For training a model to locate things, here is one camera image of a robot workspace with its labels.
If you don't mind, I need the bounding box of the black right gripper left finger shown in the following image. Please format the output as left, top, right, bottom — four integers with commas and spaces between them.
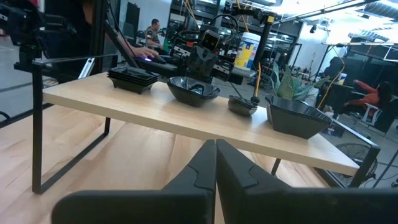
51, 139, 217, 224

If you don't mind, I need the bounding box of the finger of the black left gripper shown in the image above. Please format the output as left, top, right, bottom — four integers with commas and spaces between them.
185, 45, 203, 80
201, 46, 219, 82

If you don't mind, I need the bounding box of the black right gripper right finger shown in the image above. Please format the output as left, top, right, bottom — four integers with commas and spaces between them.
216, 139, 398, 224

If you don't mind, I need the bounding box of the black teardrop plate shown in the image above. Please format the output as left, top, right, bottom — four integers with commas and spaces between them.
228, 102, 258, 117
228, 95, 259, 108

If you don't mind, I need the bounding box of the small black square plate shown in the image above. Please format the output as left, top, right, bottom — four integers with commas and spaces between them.
108, 75, 158, 87
107, 66, 159, 81
108, 77, 156, 95
107, 73, 159, 84

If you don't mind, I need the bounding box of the black wavy square bowl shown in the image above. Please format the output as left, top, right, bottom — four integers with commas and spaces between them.
266, 107, 332, 140
265, 93, 333, 125

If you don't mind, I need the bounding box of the person's forearm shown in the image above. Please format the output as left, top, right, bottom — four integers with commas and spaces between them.
104, 30, 142, 56

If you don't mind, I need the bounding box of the black jointed stand arm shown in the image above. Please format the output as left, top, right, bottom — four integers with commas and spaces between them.
229, 6, 277, 105

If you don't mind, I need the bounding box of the black side table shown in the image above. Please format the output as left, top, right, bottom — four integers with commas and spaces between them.
136, 55, 257, 85

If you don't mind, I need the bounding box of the black computer mouse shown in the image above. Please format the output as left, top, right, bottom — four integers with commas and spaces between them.
142, 57, 167, 65

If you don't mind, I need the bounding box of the person's hand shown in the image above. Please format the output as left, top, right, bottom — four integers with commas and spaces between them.
132, 46, 160, 60

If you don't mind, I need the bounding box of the seated person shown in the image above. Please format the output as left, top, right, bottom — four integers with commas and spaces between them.
144, 18, 165, 50
341, 79, 395, 110

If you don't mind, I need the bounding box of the long wooden tray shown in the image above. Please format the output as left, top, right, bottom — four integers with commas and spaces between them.
30, 54, 382, 194

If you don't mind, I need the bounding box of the green plant white pot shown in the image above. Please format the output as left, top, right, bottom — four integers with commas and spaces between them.
269, 61, 329, 103

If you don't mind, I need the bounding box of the black cabinet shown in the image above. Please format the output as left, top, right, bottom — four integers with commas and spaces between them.
315, 55, 358, 114

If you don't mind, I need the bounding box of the silver aluminium bar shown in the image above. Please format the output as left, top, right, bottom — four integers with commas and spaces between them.
77, 57, 96, 80

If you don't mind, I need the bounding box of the black floor fan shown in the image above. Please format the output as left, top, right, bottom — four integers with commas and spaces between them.
334, 142, 379, 188

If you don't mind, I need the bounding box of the white office chair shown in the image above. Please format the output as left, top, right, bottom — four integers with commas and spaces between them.
361, 102, 384, 126

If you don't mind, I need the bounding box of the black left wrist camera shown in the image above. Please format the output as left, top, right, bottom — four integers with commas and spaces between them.
200, 29, 221, 53

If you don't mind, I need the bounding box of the black aluminium table frame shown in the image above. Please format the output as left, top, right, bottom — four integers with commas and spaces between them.
0, 0, 346, 189

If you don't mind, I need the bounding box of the yellow hanging cable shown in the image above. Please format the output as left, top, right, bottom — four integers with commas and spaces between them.
316, 45, 346, 110

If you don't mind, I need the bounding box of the long thin black cable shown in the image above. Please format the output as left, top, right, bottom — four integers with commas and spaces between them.
371, 149, 398, 189

